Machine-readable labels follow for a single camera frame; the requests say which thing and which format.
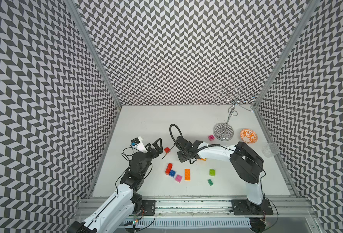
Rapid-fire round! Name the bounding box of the dark green lego brick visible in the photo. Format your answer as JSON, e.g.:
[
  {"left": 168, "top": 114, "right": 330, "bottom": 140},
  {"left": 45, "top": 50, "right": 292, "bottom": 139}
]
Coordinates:
[{"left": 208, "top": 179, "right": 214, "bottom": 186}]

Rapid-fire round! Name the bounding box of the lime green lego brick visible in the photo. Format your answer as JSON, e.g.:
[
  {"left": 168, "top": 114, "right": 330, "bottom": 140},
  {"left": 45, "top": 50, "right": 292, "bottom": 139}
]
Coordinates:
[{"left": 209, "top": 169, "right": 216, "bottom": 177}]

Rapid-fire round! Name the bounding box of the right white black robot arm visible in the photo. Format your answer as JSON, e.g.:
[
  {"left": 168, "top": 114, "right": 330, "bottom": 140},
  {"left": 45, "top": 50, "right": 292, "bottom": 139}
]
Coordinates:
[{"left": 169, "top": 124, "right": 266, "bottom": 206}]

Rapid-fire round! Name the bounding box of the silver metal jewelry stand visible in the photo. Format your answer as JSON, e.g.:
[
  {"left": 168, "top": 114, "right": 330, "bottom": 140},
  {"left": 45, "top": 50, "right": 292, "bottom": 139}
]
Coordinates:
[{"left": 213, "top": 87, "right": 256, "bottom": 141}]

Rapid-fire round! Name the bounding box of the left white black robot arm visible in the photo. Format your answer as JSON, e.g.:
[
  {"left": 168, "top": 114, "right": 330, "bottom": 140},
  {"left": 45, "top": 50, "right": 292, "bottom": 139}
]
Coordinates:
[{"left": 67, "top": 137, "right": 163, "bottom": 233}]

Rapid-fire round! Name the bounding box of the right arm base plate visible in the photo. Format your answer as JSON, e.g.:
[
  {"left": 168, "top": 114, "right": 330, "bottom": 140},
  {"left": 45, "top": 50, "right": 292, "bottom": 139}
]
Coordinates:
[{"left": 230, "top": 199, "right": 274, "bottom": 216}]

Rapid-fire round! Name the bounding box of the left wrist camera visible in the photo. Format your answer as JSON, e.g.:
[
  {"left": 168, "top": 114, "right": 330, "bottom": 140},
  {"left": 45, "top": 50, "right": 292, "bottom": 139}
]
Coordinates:
[{"left": 131, "top": 136, "right": 147, "bottom": 153}]

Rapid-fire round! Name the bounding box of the aluminium front rail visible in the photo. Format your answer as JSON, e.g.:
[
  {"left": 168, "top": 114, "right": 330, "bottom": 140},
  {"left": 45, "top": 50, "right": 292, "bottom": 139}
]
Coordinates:
[{"left": 74, "top": 197, "right": 318, "bottom": 218}]

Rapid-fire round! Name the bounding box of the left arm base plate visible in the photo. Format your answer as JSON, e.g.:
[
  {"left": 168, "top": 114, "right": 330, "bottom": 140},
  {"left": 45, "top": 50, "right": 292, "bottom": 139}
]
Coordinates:
[{"left": 127, "top": 200, "right": 156, "bottom": 216}]

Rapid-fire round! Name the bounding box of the clear glass cup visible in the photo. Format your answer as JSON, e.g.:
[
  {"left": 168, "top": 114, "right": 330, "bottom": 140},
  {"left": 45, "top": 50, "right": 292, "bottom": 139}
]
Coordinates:
[{"left": 262, "top": 143, "right": 281, "bottom": 158}]

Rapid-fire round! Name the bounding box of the white ribbed cable duct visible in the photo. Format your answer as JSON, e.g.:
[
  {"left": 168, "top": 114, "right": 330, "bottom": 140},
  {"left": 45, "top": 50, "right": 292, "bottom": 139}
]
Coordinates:
[{"left": 119, "top": 217, "right": 252, "bottom": 229}]

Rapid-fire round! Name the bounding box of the magenta lego brick far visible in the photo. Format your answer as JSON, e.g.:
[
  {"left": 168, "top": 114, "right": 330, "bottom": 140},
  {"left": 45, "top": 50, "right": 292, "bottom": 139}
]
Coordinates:
[{"left": 208, "top": 135, "right": 215, "bottom": 141}]

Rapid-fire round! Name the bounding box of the red stacked lego brick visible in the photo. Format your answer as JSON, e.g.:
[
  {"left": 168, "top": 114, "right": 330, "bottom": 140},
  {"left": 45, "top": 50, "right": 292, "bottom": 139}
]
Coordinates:
[{"left": 165, "top": 163, "right": 172, "bottom": 175}]

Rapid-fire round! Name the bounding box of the orange patterned small plate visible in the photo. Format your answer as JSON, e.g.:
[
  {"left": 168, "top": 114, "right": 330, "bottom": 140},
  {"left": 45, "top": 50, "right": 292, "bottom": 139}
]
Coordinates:
[{"left": 240, "top": 129, "right": 258, "bottom": 144}]

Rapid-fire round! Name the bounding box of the pink lego brick near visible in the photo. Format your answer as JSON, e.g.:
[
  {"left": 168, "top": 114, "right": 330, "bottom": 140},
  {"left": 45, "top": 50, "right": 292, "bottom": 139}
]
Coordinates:
[{"left": 175, "top": 175, "right": 182, "bottom": 183}]

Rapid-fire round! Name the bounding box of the blue small lego brick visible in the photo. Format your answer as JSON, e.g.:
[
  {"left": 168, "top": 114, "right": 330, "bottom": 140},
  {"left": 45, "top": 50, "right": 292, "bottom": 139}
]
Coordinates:
[{"left": 169, "top": 170, "right": 176, "bottom": 177}]

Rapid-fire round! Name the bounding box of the orange long lego brick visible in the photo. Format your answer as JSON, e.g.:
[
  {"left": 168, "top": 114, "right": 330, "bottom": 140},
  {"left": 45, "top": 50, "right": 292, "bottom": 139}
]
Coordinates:
[{"left": 184, "top": 169, "right": 191, "bottom": 181}]

